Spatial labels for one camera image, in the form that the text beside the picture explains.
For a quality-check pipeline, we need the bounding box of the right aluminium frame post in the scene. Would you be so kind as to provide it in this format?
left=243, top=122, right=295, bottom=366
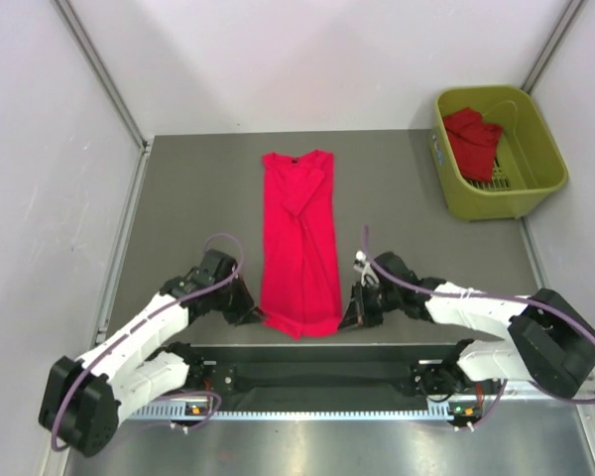
left=521, top=0, right=587, bottom=94

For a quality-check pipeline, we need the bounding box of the slotted grey cable duct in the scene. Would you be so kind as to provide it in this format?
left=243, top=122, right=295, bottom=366
left=128, top=400, right=478, bottom=422

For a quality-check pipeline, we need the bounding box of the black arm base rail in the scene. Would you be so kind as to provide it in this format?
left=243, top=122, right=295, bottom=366
left=183, top=344, right=476, bottom=413

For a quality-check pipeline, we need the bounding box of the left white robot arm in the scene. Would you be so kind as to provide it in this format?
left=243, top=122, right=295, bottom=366
left=39, top=249, right=263, bottom=456

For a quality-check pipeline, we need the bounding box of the olive green plastic basket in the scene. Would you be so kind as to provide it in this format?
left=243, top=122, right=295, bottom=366
left=430, top=85, right=567, bottom=221

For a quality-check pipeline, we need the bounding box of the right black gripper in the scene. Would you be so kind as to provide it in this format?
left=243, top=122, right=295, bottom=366
left=338, top=279, right=402, bottom=331

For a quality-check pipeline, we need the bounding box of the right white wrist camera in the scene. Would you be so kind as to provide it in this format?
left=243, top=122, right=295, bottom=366
left=353, top=250, right=380, bottom=288

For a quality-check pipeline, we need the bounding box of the left aluminium frame post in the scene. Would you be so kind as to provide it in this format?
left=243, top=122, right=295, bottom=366
left=51, top=0, right=153, bottom=150

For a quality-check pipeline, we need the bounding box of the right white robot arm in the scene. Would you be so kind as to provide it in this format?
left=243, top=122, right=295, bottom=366
left=340, top=251, right=595, bottom=401

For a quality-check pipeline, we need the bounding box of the aluminium frame post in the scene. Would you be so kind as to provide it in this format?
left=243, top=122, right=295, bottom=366
left=51, top=0, right=153, bottom=150
left=521, top=0, right=587, bottom=94

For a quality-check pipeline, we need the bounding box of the bright pink t shirt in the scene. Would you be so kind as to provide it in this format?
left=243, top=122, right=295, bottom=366
left=260, top=150, right=342, bottom=339

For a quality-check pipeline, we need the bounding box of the dark red t shirt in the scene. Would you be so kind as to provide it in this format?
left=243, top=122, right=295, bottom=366
left=442, top=107, right=504, bottom=182

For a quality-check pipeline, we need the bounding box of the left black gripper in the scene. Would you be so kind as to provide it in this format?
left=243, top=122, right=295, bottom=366
left=212, top=273, right=267, bottom=326

